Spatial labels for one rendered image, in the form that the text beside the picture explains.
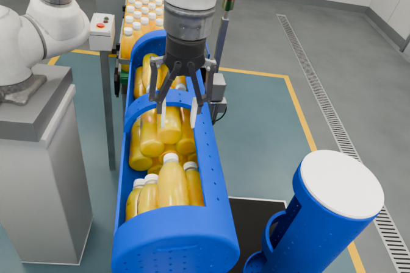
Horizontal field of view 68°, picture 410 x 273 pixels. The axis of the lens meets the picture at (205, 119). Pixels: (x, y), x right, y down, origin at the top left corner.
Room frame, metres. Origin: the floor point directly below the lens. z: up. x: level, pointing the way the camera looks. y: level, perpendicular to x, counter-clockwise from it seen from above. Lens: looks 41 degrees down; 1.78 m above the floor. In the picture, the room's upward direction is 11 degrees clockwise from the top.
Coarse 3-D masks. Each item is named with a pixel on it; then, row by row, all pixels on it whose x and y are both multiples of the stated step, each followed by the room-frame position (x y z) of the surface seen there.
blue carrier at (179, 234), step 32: (160, 32) 1.10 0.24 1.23; (128, 96) 0.82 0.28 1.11; (192, 96) 0.75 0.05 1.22; (128, 128) 0.65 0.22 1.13; (128, 160) 0.60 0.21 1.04; (128, 192) 0.50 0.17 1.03; (224, 192) 0.45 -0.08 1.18; (128, 224) 0.32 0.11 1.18; (160, 224) 0.31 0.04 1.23; (192, 224) 0.32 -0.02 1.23; (224, 224) 0.35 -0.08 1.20; (128, 256) 0.27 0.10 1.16; (160, 256) 0.28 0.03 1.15; (192, 256) 0.30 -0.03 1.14; (224, 256) 0.32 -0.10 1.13
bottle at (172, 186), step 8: (168, 160) 0.51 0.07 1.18; (176, 160) 0.52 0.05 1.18; (168, 168) 0.47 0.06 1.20; (176, 168) 0.48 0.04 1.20; (160, 176) 0.45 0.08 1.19; (168, 176) 0.45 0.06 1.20; (176, 176) 0.45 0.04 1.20; (184, 176) 0.46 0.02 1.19; (160, 184) 0.43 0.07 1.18; (168, 184) 0.43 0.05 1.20; (176, 184) 0.43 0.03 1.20; (184, 184) 0.44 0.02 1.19; (160, 192) 0.41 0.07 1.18; (168, 192) 0.40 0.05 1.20; (176, 192) 0.41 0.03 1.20; (184, 192) 0.42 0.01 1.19; (160, 200) 0.39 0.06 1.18; (168, 200) 0.38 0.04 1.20; (176, 200) 0.38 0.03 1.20; (184, 200) 0.39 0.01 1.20
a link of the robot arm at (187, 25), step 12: (168, 12) 0.49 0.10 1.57; (180, 12) 0.48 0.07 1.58; (192, 12) 0.48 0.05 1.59; (204, 12) 0.49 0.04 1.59; (168, 24) 0.49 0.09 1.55; (180, 24) 0.48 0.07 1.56; (192, 24) 0.48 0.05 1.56; (204, 24) 0.50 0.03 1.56; (180, 36) 0.48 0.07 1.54; (192, 36) 0.49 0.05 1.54; (204, 36) 0.50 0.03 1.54
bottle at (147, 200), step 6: (150, 180) 0.48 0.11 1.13; (156, 180) 0.48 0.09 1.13; (144, 186) 0.45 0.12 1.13; (150, 186) 0.45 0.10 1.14; (156, 186) 0.45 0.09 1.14; (144, 192) 0.43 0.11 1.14; (150, 192) 0.43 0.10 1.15; (156, 192) 0.43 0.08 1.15; (138, 198) 0.42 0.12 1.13; (144, 198) 0.41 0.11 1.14; (150, 198) 0.41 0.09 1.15; (156, 198) 0.42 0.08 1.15; (138, 204) 0.40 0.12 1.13; (144, 204) 0.40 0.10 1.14; (150, 204) 0.40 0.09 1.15; (156, 204) 0.40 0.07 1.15; (138, 210) 0.39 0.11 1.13; (144, 210) 0.38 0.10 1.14
